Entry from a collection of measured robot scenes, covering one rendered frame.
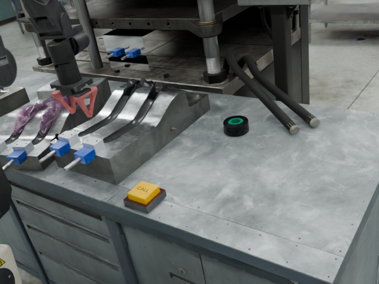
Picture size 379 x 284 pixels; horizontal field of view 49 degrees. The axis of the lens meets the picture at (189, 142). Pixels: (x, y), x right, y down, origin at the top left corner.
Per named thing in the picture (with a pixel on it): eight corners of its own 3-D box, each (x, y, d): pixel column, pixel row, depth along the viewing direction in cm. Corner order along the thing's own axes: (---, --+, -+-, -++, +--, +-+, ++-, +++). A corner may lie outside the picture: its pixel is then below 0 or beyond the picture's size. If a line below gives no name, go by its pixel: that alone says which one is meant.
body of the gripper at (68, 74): (69, 80, 113) (60, 54, 109) (95, 84, 107) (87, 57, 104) (51, 90, 109) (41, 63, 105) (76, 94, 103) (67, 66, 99)
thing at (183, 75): (224, 101, 171) (222, 85, 168) (35, 76, 244) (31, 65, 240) (300, 38, 228) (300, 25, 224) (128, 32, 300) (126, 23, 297)
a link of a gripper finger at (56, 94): (76, 106, 117) (66, 76, 113) (94, 110, 113) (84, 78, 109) (58, 117, 113) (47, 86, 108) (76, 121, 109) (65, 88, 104)
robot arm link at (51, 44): (40, 42, 100) (60, 40, 98) (55, 33, 105) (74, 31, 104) (49, 69, 103) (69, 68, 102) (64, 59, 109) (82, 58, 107)
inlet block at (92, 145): (73, 180, 110) (67, 163, 107) (61, 176, 113) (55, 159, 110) (107, 155, 119) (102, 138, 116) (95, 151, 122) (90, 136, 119)
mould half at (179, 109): (117, 185, 116) (104, 144, 109) (58, 167, 130) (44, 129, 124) (210, 109, 149) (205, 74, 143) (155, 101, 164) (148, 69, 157)
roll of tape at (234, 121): (243, 137, 128) (243, 128, 126) (220, 135, 131) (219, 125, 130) (252, 125, 134) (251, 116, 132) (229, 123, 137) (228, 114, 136)
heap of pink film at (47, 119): (49, 136, 137) (42, 115, 133) (7, 135, 143) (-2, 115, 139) (87, 102, 158) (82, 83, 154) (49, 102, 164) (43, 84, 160)
